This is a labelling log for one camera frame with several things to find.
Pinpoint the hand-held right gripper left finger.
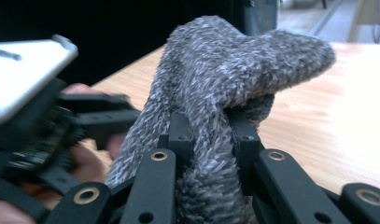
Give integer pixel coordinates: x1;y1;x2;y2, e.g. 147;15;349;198
157;110;195;176

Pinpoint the light wooden furniture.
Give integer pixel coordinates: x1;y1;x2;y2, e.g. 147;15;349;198
347;0;380;45

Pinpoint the grey fuzzy cloth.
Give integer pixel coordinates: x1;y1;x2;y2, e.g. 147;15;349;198
104;14;337;224

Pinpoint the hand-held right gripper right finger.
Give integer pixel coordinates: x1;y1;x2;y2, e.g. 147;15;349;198
224;106;266;198

